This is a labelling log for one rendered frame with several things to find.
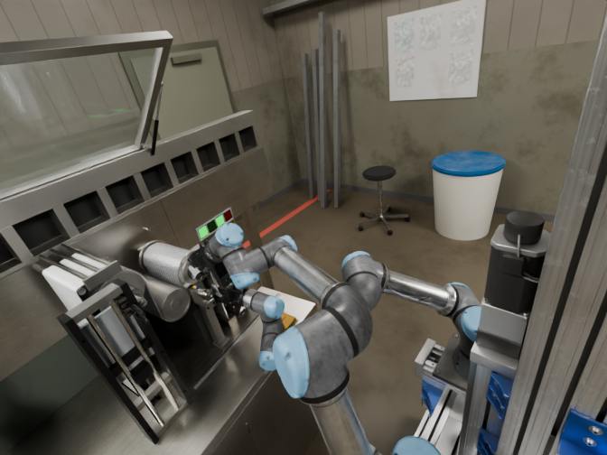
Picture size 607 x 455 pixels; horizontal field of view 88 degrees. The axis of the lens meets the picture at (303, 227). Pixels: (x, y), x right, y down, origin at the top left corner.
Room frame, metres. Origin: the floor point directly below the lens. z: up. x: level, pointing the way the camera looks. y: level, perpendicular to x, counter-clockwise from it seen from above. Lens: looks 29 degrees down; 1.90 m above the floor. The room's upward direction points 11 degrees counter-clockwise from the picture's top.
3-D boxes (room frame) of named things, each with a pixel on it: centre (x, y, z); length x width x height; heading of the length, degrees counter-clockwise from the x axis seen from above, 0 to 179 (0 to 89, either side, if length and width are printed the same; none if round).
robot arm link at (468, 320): (0.71, -0.52, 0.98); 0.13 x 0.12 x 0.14; 175
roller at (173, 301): (1.00, 0.61, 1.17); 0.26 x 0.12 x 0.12; 52
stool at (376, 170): (3.23, -0.90, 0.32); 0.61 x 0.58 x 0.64; 127
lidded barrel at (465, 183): (2.78, -1.64, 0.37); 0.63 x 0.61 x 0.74; 44
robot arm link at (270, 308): (0.89, 0.18, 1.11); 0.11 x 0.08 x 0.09; 52
